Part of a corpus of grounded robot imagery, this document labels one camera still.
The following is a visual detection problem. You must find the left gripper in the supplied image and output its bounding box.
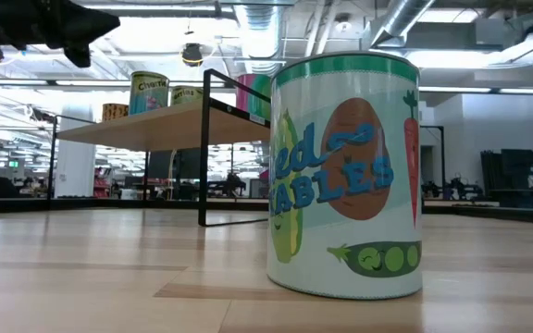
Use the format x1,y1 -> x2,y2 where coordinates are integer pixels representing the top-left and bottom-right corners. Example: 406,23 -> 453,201
14,0 -> 121,69

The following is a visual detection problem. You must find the spicy black beans can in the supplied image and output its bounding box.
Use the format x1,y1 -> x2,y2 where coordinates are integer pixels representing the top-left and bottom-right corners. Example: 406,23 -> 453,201
101,102 -> 130,123

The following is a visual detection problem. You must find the cherries label can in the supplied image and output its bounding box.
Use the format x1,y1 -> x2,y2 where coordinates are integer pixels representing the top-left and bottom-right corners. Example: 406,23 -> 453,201
129,70 -> 171,117

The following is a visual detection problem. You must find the berries label can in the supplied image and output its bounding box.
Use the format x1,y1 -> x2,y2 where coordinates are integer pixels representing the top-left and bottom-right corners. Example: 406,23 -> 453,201
170,84 -> 205,106

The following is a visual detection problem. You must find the pink and teal label can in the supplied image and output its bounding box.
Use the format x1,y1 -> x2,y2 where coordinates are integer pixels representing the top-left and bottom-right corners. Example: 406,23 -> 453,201
235,72 -> 273,122

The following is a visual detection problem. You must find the white building pillar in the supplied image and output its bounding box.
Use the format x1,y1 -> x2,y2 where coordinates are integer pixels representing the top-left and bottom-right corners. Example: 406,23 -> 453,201
53,104 -> 104,200

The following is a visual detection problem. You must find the mixed vegetables label can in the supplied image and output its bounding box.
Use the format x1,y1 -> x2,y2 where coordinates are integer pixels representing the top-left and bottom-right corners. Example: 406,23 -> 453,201
266,50 -> 424,301

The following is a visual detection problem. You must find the black equipment rack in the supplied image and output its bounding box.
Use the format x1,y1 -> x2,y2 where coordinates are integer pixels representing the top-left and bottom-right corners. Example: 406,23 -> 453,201
478,147 -> 533,209

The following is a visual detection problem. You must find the wooden shelf black metal frame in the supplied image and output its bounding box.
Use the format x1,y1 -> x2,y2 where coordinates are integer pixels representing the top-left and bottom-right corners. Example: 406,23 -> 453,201
39,68 -> 272,228

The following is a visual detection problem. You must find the corrugated silver ceiling duct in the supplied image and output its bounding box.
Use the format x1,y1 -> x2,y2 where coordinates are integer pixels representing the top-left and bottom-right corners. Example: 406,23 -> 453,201
233,0 -> 287,78

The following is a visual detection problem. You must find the black metal table frame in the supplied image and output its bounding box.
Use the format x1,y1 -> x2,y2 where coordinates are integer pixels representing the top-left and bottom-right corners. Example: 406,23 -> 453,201
0,196 -> 533,226

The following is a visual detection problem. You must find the smooth silver ceiling duct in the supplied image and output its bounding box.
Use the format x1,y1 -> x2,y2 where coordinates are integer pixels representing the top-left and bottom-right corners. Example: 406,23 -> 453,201
366,0 -> 437,47

